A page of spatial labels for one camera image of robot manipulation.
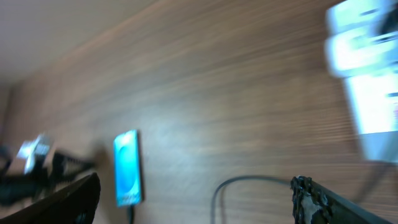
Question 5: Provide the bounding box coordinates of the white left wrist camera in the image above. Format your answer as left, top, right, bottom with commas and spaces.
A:
16, 134, 53, 174

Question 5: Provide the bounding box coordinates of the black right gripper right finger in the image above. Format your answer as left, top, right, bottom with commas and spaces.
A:
290, 176, 389, 224

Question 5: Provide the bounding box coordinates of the white power strip socket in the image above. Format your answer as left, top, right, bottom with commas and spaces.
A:
325, 0, 397, 164

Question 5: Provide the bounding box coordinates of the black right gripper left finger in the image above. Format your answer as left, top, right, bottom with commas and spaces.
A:
1, 173, 101, 224

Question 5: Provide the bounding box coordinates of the black USB charger cable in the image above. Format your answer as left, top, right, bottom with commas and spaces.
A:
126, 160, 392, 224

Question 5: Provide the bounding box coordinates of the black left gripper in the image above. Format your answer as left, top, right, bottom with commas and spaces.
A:
1, 152, 96, 207

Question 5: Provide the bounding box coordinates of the blue screen Galaxy smartphone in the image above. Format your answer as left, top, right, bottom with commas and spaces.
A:
113, 130, 142, 207

